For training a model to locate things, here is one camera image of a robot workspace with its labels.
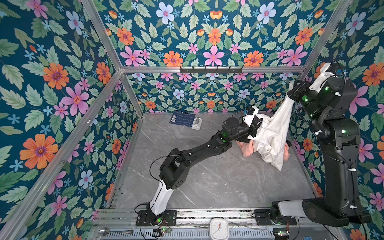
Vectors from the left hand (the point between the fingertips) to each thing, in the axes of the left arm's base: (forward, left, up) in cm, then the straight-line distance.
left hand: (270, 115), depth 66 cm
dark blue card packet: (+36, +46, -38) cm, 69 cm away
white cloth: (-1, -7, -20) cm, 21 cm away
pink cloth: (-1, +4, -27) cm, 28 cm away
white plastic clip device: (+29, +33, -37) cm, 57 cm away
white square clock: (-38, +25, -35) cm, 57 cm away
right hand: (+2, -5, +17) cm, 18 cm away
